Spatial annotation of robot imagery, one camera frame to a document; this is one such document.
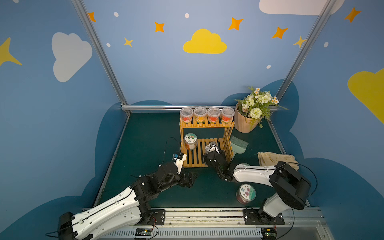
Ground large jar orange flower lid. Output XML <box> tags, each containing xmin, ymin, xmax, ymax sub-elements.
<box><xmin>184</xmin><ymin>133</ymin><xmax>198</xmax><ymax>150</ymax></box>

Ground bamboo two-tier shelf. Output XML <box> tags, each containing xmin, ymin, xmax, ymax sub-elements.
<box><xmin>180</xmin><ymin>117</ymin><xmax>235</xmax><ymax>168</ymax></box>

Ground small clear jar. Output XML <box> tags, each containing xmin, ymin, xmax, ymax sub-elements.
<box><xmin>194</xmin><ymin>107</ymin><xmax>207</xmax><ymax>123</ymax></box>
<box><xmin>207</xmin><ymin>107</ymin><xmax>221</xmax><ymax>124</ymax></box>
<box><xmin>221</xmin><ymin>107</ymin><xmax>235</xmax><ymax>123</ymax></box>
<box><xmin>180</xmin><ymin>107</ymin><xmax>194</xmax><ymax>124</ymax></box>

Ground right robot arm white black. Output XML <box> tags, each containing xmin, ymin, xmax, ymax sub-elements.
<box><xmin>204</xmin><ymin>151</ymin><xmax>311</xmax><ymax>222</ymax></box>

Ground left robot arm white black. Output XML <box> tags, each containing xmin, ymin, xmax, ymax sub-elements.
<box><xmin>58</xmin><ymin>162</ymin><xmax>198</xmax><ymax>240</ymax></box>

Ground large jar purple flower lid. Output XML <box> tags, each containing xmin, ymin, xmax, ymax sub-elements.
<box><xmin>236</xmin><ymin>184</ymin><xmax>257</xmax><ymax>205</ymax></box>

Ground pink ribbed flower pot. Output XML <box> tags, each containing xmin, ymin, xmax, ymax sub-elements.
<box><xmin>234</xmin><ymin>103</ymin><xmax>262</xmax><ymax>133</ymax></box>

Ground beige work gloves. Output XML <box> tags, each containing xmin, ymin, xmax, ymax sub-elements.
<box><xmin>258</xmin><ymin>152</ymin><xmax>299</xmax><ymax>171</ymax></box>

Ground white green artificial flowers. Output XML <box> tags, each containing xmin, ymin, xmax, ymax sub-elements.
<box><xmin>236</xmin><ymin>87</ymin><xmax>287</xmax><ymax>128</ymax></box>

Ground left green circuit board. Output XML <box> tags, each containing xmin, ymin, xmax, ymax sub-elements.
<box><xmin>135</xmin><ymin>229</ymin><xmax>152</xmax><ymax>238</ymax></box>

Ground green circuit board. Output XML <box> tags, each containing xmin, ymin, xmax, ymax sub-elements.
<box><xmin>261</xmin><ymin>228</ymin><xmax>277</xmax><ymax>240</ymax></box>
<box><xmin>135</xmin><ymin>229</ymin><xmax>152</xmax><ymax>238</ymax></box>

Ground right green circuit board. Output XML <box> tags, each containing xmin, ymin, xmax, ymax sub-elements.
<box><xmin>261</xmin><ymin>228</ymin><xmax>277</xmax><ymax>240</ymax></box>

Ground rear aluminium crossbar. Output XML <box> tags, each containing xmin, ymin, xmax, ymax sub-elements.
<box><xmin>121</xmin><ymin>105</ymin><xmax>278</xmax><ymax>112</ymax></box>

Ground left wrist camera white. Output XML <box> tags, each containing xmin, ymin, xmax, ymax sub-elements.
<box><xmin>173</xmin><ymin>153</ymin><xmax>187</xmax><ymax>174</ymax></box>

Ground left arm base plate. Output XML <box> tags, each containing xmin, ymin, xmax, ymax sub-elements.
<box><xmin>137</xmin><ymin>209</ymin><xmax>166</xmax><ymax>226</ymax></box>

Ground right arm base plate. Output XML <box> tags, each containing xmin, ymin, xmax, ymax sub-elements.
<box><xmin>243</xmin><ymin>208</ymin><xmax>285</xmax><ymax>226</ymax></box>

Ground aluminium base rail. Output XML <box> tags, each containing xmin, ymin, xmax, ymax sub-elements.
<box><xmin>99</xmin><ymin>207</ymin><xmax>334</xmax><ymax>240</ymax></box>

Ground right aluminium frame post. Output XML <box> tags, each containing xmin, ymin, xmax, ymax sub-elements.
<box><xmin>276</xmin><ymin>0</ymin><xmax>337</xmax><ymax>100</ymax></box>

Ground aluminium frame post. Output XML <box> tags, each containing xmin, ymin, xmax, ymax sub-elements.
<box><xmin>71</xmin><ymin>0</ymin><xmax>131</xmax><ymax>118</ymax></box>
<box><xmin>276</xmin><ymin>0</ymin><xmax>337</xmax><ymax>100</ymax></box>

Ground left aluminium frame post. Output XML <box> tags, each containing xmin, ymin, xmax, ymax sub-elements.
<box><xmin>71</xmin><ymin>0</ymin><xmax>131</xmax><ymax>118</ymax></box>

